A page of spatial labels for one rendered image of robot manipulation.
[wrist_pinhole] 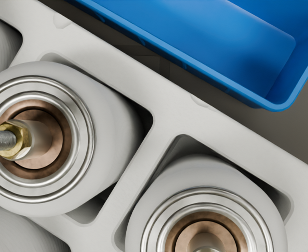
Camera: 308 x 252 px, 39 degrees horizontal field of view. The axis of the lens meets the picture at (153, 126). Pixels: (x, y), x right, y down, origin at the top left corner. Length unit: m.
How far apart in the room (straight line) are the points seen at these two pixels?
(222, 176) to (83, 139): 0.08
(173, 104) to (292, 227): 0.12
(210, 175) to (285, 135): 0.27
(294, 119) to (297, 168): 0.19
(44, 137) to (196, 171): 0.09
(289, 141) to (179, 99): 0.22
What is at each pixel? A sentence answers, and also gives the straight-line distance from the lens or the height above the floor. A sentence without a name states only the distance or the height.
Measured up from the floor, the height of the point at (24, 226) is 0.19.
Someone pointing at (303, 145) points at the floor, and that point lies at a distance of 0.52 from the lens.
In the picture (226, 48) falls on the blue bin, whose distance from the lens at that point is 0.51.
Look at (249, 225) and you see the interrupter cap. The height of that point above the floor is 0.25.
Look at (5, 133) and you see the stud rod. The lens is 0.22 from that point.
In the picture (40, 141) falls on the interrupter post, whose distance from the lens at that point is 0.25.
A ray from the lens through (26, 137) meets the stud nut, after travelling 0.24.
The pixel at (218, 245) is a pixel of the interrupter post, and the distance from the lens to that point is 0.24.
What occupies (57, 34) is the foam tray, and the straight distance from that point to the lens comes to 0.35.
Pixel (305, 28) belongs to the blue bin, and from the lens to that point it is 0.49.
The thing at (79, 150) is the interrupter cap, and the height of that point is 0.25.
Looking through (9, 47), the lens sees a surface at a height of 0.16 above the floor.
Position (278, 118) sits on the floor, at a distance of 0.51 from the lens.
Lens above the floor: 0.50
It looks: 85 degrees down
